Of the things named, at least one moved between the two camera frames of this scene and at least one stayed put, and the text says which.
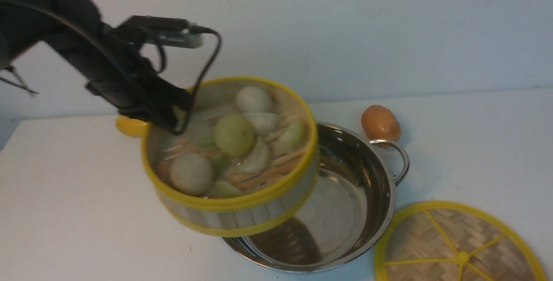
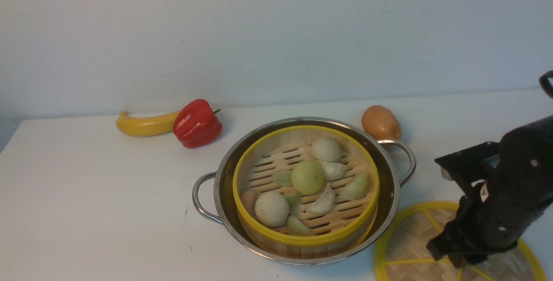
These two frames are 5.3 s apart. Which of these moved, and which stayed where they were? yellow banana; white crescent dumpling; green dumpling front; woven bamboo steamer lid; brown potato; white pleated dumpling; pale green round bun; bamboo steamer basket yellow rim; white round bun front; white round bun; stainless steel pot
Moved: white round bun front; pale green round bun; white pleated dumpling; stainless steel pot; bamboo steamer basket yellow rim; white round bun; green dumpling front; white crescent dumpling
Stayed: brown potato; yellow banana; woven bamboo steamer lid
